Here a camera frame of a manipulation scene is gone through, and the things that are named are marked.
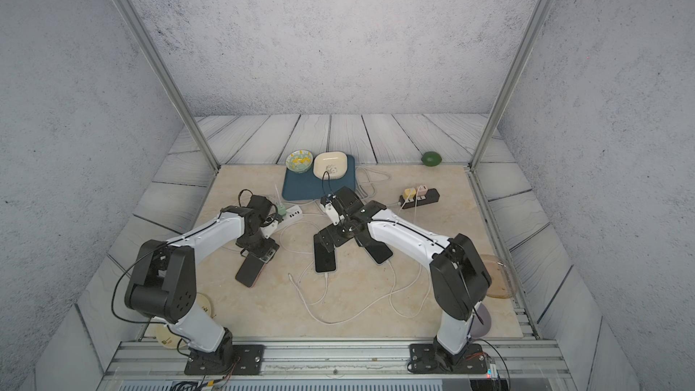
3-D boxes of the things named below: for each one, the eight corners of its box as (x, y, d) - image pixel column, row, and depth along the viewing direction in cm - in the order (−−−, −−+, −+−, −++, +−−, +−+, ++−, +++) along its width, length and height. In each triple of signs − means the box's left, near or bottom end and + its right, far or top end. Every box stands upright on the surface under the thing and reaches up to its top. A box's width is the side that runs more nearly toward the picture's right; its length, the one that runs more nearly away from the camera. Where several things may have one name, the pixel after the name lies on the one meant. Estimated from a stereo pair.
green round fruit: (422, 166, 123) (424, 159, 120) (420, 158, 126) (422, 151, 123) (440, 166, 123) (442, 159, 120) (437, 158, 126) (439, 151, 123)
